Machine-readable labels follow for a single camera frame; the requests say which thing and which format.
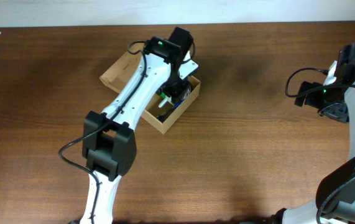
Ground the blue ballpoint pen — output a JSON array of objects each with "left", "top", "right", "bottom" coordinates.
[{"left": 172, "top": 100, "right": 184, "bottom": 109}]

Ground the brown cardboard box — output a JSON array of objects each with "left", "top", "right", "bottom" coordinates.
[{"left": 99, "top": 52, "right": 201, "bottom": 134}]

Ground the black and white marker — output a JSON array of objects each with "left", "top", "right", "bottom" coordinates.
[{"left": 157, "top": 96, "right": 172, "bottom": 121}]

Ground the white masking tape roll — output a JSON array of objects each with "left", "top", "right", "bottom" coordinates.
[{"left": 181, "top": 82, "right": 191, "bottom": 101}]

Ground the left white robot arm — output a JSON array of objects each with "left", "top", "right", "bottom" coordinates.
[{"left": 58, "top": 27, "right": 198, "bottom": 223}]

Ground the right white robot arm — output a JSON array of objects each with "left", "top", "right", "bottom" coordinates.
[{"left": 256, "top": 42, "right": 355, "bottom": 224}]

